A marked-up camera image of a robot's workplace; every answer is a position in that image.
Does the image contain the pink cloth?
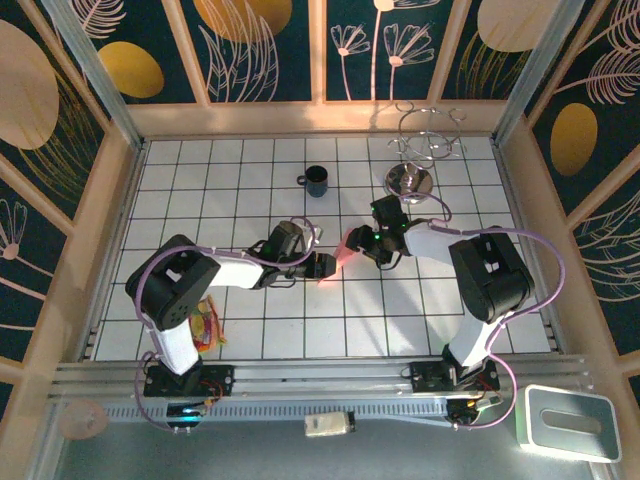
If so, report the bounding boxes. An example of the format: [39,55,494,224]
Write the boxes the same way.
[324,228,357,282]

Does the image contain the chrome mug tree stand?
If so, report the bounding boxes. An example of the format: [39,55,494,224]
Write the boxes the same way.
[382,101,469,206]

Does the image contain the dark blue mug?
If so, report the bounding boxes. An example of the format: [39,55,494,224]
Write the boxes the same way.
[296,165,330,198]

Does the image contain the colourful snack packet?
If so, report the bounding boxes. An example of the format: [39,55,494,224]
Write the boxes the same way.
[189,294,228,354]

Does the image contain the small white box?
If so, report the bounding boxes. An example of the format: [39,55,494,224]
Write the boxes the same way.
[303,411,357,439]

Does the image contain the left control board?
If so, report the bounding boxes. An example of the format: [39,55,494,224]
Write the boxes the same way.
[166,399,209,431]

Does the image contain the control board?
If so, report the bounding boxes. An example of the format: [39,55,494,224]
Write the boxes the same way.
[446,392,504,426]
[166,399,209,431]

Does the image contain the right control board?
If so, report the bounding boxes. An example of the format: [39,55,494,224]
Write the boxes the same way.
[446,392,504,426]

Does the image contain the round wooden disc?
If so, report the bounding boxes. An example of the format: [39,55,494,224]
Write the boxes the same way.
[57,402,109,441]

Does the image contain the aluminium mounting rail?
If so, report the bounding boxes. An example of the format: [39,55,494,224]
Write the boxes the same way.
[47,352,596,401]

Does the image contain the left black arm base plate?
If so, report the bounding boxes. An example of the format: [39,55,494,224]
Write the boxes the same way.
[143,363,236,399]

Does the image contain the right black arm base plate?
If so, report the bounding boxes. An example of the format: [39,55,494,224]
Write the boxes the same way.
[409,357,501,396]

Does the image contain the grey slotted cable duct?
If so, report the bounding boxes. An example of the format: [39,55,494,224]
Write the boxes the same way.
[102,399,451,424]

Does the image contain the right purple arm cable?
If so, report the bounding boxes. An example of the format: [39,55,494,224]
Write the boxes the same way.
[399,192,567,432]

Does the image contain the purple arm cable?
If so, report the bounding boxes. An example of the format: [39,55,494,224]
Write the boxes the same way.
[399,192,567,432]
[134,215,321,432]

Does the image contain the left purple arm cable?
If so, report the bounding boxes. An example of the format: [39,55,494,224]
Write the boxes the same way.
[134,215,321,432]

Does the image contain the aluminium frame post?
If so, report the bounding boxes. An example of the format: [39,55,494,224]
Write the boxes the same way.
[42,0,147,149]
[492,0,586,146]

